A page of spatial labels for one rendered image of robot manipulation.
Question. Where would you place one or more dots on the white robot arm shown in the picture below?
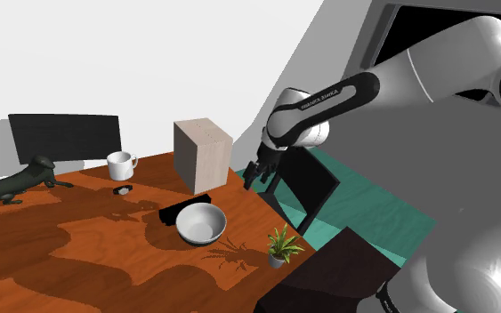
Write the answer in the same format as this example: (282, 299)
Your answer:
(445, 78)

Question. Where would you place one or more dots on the small green potted plant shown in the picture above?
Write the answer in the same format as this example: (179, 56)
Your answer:
(281, 248)

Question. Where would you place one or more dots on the beige cardboard box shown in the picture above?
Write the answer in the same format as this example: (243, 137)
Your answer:
(202, 158)

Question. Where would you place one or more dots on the white mug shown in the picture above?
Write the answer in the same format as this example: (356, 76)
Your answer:
(120, 167)

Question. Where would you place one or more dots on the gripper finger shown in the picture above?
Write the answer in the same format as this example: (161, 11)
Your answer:
(266, 175)
(250, 175)

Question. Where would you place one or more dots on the black flat remote control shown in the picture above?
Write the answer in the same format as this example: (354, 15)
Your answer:
(170, 215)

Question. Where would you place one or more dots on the white bowl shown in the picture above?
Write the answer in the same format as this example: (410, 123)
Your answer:
(201, 223)

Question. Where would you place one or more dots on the dark window with grey frame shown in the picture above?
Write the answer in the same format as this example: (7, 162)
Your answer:
(410, 26)

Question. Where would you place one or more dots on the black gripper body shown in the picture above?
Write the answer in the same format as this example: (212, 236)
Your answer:
(269, 157)

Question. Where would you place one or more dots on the dark dog figure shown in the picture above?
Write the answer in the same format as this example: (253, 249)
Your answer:
(13, 182)

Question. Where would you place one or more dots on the black computer monitor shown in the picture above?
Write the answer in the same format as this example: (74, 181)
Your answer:
(65, 136)

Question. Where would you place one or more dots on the brown wooden desk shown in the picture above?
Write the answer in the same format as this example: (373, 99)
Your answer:
(81, 247)

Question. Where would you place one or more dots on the black chair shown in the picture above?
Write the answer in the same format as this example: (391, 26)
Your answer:
(308, 182)

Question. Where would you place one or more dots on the dark robot stand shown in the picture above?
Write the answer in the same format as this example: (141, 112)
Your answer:
(341, 273)

